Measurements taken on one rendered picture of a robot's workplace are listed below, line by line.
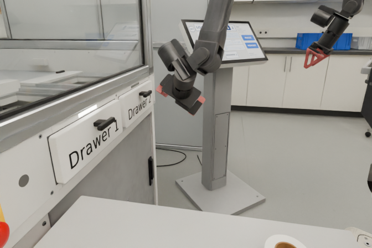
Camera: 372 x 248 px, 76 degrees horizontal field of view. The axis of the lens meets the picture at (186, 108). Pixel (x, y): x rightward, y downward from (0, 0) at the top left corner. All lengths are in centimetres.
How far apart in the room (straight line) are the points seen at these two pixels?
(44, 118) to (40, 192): 15
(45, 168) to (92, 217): 14
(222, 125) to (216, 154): 21
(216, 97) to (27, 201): 119
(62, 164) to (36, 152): 6
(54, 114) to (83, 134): 9
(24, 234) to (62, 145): 17
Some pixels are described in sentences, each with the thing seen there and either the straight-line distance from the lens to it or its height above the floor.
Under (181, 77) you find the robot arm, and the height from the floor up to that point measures 102.
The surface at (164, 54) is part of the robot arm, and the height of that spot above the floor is 107.
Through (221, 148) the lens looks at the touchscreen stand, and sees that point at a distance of 169.
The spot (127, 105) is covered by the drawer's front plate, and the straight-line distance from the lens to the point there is 82.
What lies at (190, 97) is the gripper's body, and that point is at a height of 95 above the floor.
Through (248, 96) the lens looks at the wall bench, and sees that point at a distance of 355.
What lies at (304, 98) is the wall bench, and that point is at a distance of 369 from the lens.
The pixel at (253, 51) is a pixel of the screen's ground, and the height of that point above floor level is 101.
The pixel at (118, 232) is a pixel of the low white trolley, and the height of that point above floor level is 76.
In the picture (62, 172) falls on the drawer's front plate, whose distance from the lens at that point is 58.
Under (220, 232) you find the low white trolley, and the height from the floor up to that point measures 76.
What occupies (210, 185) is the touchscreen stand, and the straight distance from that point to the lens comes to 179.
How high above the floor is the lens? 113
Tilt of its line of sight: 18 degrees down
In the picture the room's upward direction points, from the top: straight up
